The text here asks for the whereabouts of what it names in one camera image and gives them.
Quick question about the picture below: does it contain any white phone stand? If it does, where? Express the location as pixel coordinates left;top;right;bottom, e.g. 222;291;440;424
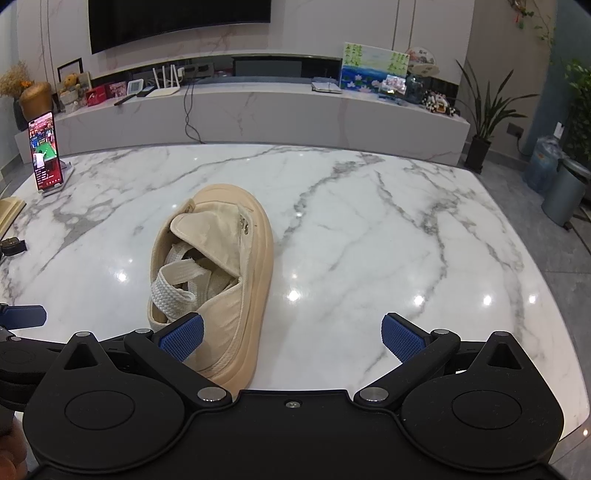
34;157;75;198

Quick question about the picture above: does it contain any teddy bear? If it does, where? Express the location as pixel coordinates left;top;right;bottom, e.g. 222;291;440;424
59;74;83;114

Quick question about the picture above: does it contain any white shoelace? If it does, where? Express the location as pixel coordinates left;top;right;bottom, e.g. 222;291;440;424
150;244;241;322

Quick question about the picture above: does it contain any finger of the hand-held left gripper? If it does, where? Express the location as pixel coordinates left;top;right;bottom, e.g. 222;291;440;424
0;304;47;329

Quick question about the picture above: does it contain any black picture frame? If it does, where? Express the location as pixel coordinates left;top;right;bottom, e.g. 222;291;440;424
57;58;84;86

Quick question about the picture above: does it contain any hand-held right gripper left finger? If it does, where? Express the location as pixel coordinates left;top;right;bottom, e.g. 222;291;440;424
48;313;232;409

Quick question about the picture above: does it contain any dried flower bunch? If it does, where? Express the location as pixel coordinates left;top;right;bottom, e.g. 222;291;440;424
0;61;33;99

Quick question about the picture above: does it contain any person's left hand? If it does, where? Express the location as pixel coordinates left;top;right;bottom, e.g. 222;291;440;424
0;415;29;480

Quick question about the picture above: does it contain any round paper fan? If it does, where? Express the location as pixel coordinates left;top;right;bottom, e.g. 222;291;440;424
405;46;437;77

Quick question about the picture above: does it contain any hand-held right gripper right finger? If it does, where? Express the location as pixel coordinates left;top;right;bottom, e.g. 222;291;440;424
355;313;539;411

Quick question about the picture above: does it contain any photo card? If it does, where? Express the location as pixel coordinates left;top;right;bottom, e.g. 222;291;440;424
379;74;407;97

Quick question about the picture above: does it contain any white marble TV cabinet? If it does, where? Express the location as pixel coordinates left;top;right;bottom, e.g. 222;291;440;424
14;51;472;167

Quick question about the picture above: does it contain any grey trash bin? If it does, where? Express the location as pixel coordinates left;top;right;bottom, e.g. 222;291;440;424
541;157;591;228

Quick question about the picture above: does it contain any lotus pond painting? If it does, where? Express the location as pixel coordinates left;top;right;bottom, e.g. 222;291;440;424
340;42;410;93

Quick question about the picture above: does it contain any hanging green vine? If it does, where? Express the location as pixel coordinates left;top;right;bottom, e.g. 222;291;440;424
508;0;557;51

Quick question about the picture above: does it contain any black television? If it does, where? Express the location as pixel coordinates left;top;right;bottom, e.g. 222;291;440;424
88;0;272;55

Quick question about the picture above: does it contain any black power cable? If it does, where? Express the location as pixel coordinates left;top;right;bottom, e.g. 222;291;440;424
183;83;204;144

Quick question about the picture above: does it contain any potted long-leaf plant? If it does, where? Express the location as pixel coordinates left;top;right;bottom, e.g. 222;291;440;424
455;58;541;174

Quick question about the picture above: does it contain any white router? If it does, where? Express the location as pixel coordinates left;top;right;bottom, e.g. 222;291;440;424
147;65;182;97

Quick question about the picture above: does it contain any gold moulded box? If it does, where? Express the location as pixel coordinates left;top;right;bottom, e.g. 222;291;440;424
0;196;26;237

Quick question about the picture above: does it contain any golden vase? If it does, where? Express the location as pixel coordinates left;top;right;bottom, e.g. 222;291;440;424
19;82;52;121

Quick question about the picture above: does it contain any smartphone with lit screen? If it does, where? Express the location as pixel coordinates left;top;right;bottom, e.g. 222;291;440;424
28;113;63;192

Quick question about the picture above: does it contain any tall leafy plant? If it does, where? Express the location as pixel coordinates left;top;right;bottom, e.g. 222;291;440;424
562;59;591;163

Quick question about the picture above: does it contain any beige canvas shoe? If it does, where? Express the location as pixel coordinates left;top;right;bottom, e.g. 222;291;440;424
147;184;275;391

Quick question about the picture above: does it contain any blue water jug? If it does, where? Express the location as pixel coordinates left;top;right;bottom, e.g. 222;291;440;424
524;135;566;195

